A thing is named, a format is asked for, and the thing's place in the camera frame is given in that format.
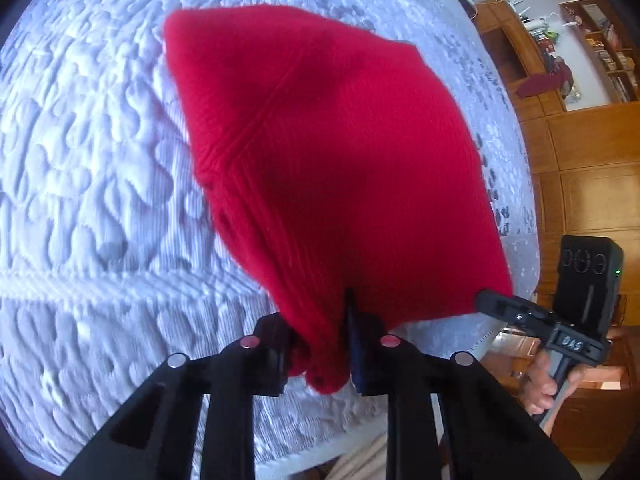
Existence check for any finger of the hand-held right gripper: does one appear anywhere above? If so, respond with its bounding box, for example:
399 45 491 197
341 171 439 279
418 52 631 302
475 289 556 348

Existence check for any person's right hand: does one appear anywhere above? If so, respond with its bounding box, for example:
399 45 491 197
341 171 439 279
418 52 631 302
520 354 558 413

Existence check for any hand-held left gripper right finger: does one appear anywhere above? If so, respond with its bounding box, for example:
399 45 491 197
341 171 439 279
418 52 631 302
346 289 581 480

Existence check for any red knitted sweater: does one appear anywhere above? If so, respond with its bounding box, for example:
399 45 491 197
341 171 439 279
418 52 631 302
162 4 513 395

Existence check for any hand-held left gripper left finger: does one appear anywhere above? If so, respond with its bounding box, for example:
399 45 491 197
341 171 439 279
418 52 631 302
65 314 297 480

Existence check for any quilted floral bedspread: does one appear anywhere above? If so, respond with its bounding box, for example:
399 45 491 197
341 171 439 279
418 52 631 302
0 0 541 466

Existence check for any wooden wall bookshelf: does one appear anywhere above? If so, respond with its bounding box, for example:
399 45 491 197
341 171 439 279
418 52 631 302
559 0 640 107

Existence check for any dark red hanging cloth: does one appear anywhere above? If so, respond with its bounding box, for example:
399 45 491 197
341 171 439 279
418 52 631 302
517 71 574 99

